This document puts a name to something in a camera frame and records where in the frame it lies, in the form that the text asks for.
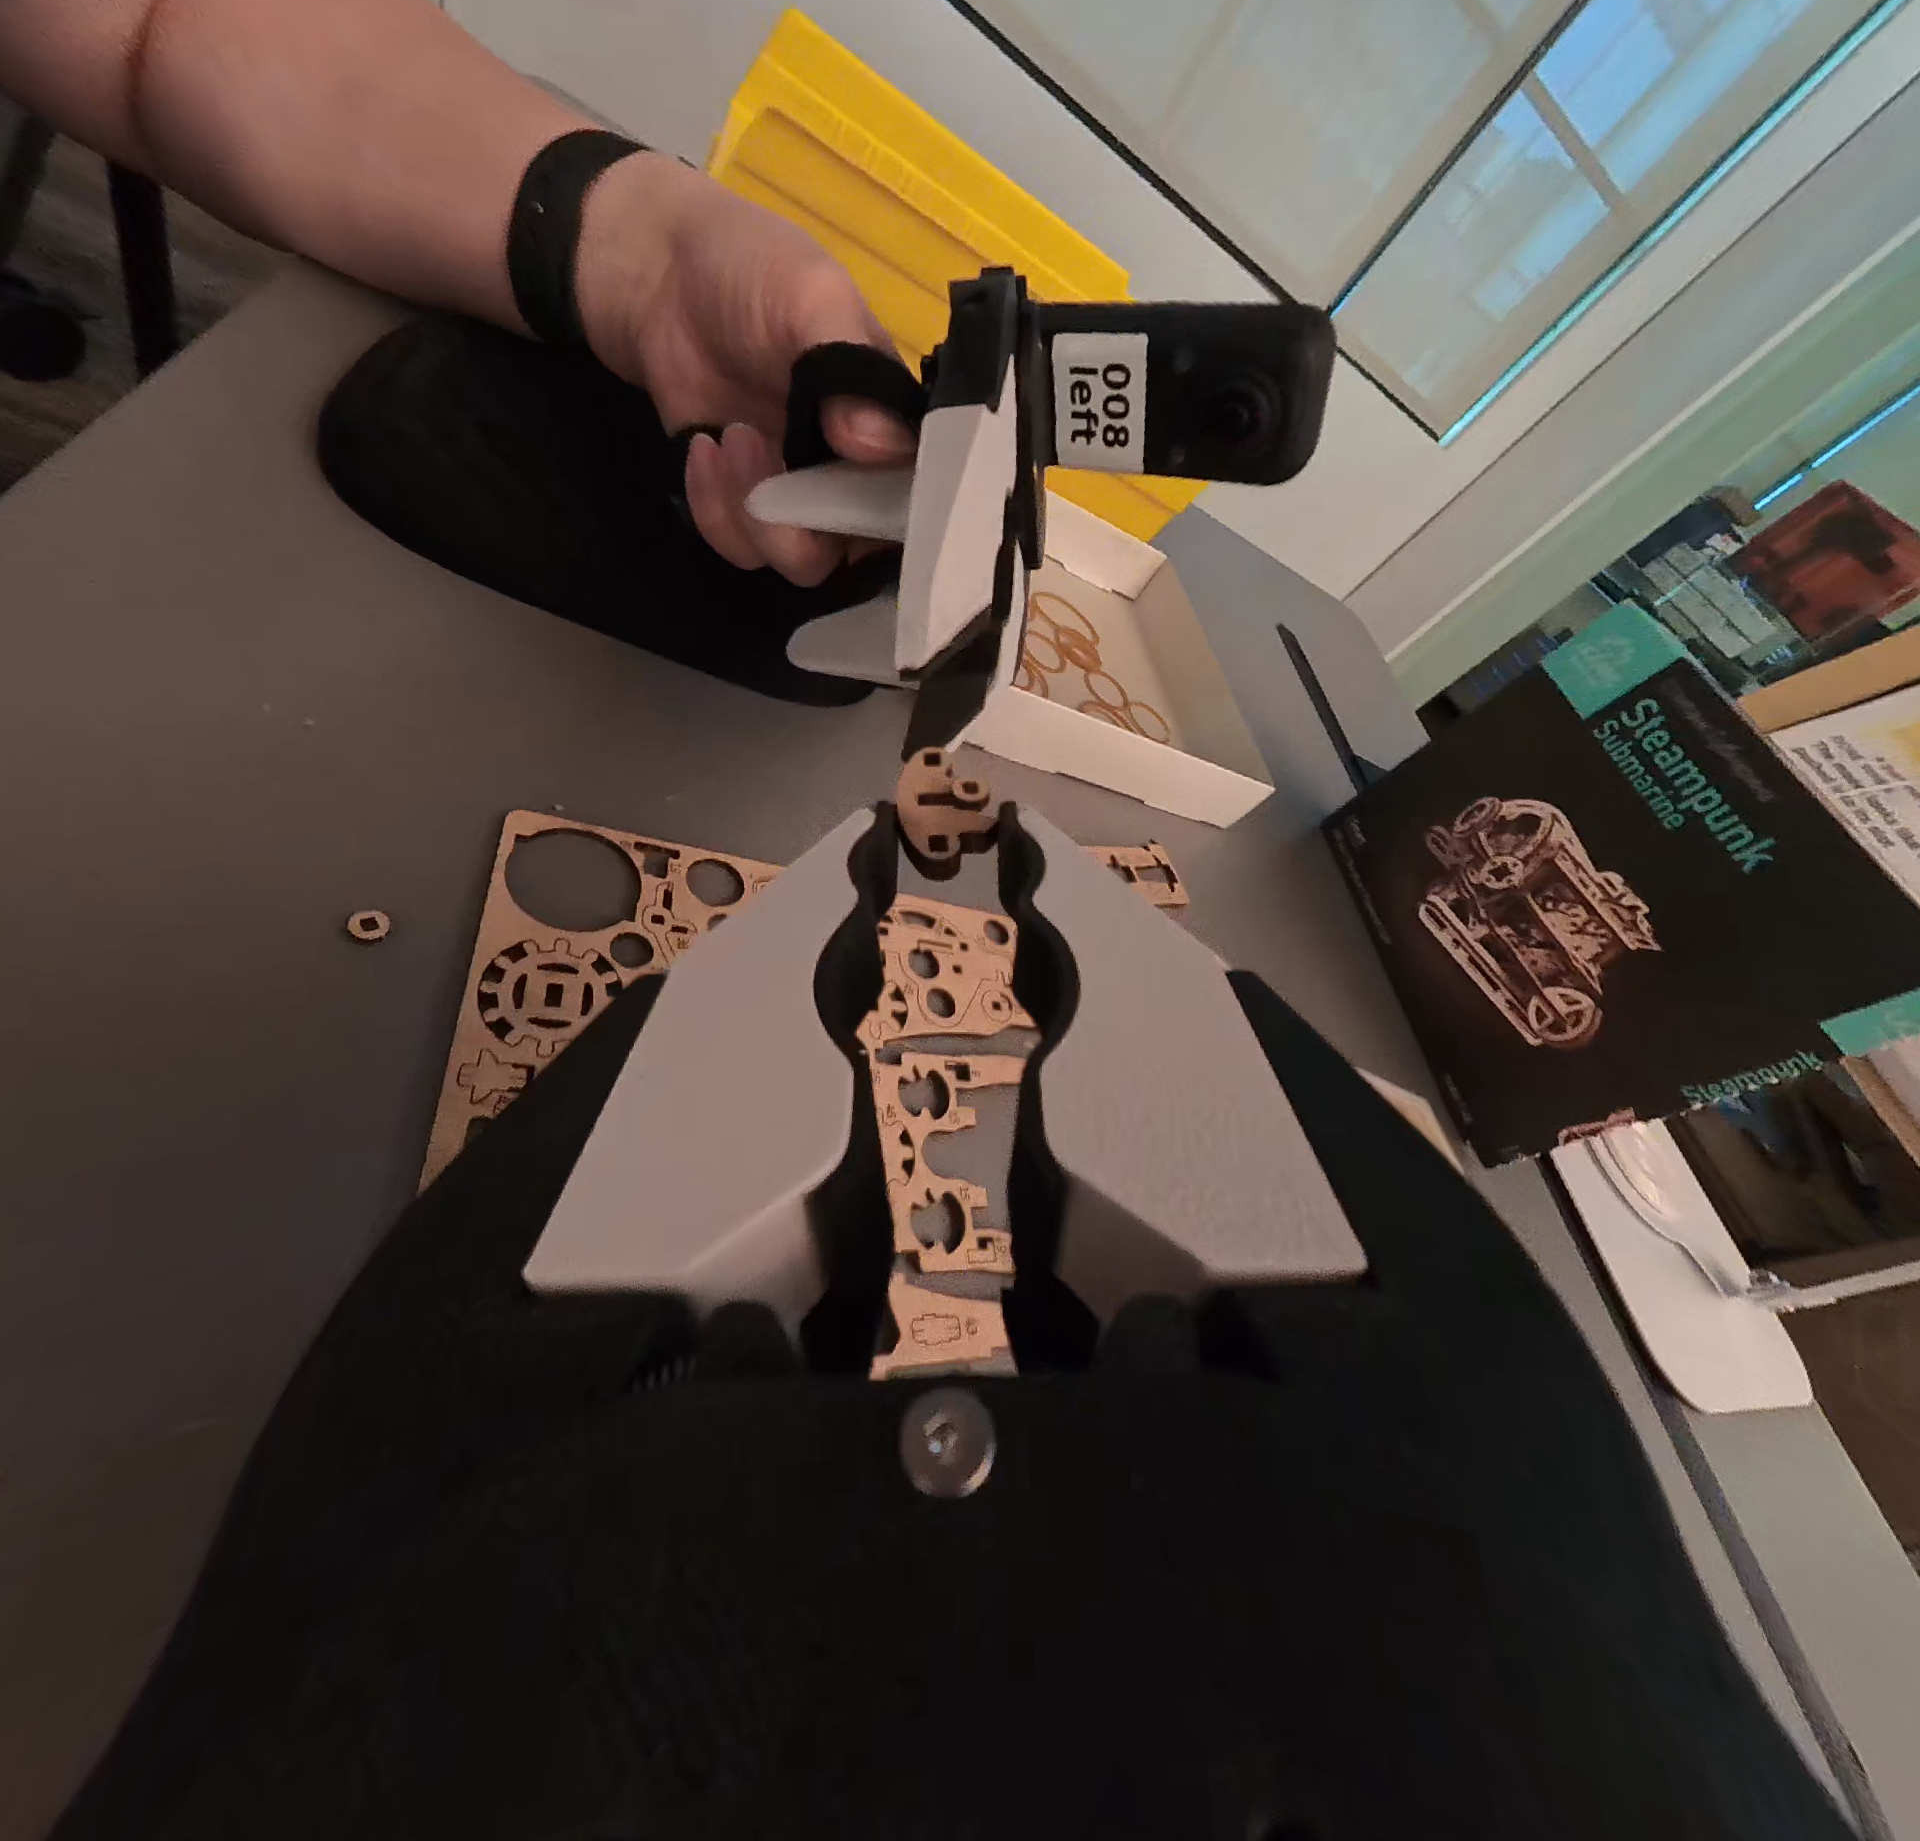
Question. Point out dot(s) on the small wooden model part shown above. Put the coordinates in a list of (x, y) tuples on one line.
[(938, 805)]

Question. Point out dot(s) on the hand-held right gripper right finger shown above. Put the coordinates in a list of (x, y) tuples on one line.
[(1186, 1106)]

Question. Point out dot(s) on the yellow plastic tray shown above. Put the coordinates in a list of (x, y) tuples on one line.
[(900, 175)]

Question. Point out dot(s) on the window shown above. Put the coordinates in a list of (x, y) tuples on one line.
[(1501, 145)]

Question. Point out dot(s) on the reddish brown box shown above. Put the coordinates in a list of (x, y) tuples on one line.
[(1831, 550)]

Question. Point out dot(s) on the white cardboard box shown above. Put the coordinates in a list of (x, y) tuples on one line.
[(1156, 760)]

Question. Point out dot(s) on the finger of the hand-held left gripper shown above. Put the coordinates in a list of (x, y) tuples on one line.
[(1001, 670), (945, 550)]

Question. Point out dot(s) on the small wooden parts sheet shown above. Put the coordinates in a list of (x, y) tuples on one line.
[(1140, 873)]

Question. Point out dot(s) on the white plastic bag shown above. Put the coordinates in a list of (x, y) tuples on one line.
[(1681, 1272)]

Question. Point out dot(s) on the person's left hand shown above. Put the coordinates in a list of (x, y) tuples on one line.
[(720, 310)]

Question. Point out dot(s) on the black pen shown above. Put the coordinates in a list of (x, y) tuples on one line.
[(1328, 708)]

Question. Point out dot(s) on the black model kit box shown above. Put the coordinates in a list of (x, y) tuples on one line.
[(1590, 911)]

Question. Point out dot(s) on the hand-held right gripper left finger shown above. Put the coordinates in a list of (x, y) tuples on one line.
[(706, 1090)]

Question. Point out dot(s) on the black chair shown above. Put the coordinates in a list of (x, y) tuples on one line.
[(91, 265)]

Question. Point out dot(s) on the large wooden parts sheet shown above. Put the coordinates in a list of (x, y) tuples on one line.
[(570, 971)]

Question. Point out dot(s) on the tiny wooden washer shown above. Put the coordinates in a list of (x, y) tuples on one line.
[(372, 925)]

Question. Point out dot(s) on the black wristband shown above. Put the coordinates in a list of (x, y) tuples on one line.
[(563, 228)]

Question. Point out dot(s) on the black mouse pad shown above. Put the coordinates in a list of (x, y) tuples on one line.
[(526, 506)]

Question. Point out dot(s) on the pile of wooden rings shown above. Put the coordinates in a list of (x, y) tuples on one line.
[(1080, 656)]

